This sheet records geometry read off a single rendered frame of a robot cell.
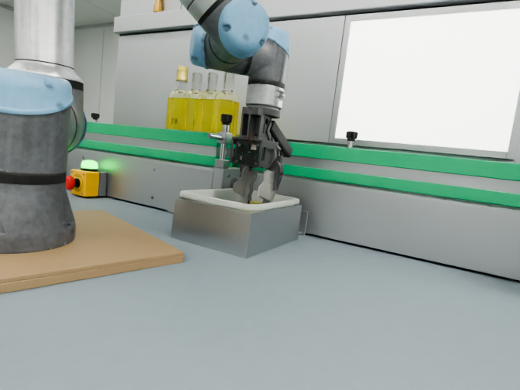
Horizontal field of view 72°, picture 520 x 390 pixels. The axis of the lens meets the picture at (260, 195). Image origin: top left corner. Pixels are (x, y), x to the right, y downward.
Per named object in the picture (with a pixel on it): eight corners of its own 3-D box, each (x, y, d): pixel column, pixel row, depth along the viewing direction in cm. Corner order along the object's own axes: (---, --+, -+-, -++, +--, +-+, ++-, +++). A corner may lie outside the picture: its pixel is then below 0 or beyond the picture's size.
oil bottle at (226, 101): (233, 167, 104) (241, 93, 102) (222, 166, 99) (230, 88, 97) (217, 165, 107) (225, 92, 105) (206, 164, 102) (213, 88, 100)
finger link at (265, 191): (250, 215, 71) (249, 169, 71) (265, 213, 76) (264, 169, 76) (264, 216, 70) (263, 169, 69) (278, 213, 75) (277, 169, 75)
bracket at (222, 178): (244, 196, 92) (247, 169, 91) (223, 198, 84) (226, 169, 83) (232, 194, 94) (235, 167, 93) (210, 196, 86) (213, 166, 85)
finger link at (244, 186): (223, 206, 74) (233, 164, 73) (238, 205, 80) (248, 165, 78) (234, 212, 73) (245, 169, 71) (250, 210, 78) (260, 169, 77)
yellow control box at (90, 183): (106, 197, 104) (107, 172, 104) (82, 198, 98) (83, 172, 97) (90, 193, 108) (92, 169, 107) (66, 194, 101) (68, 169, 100)
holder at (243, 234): (306, 235, 84) (311, 203, 83) (245, 258, 60) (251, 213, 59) (245, 221, 92) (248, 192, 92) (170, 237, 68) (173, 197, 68)
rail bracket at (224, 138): (250, 169, 93) (255, 121, 92) (211, 168, 78) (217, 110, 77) (241, 168, 95) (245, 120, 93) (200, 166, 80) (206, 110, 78)
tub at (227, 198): (299, 237, 79) (303, 199, 78) (246, 257, 60) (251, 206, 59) (234, 222, 88) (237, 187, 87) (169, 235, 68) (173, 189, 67)
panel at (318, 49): (513, 160, 81) (543, 4, 77) (514, 159, 79) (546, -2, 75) (202, 131, 124) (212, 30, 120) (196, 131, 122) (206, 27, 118)
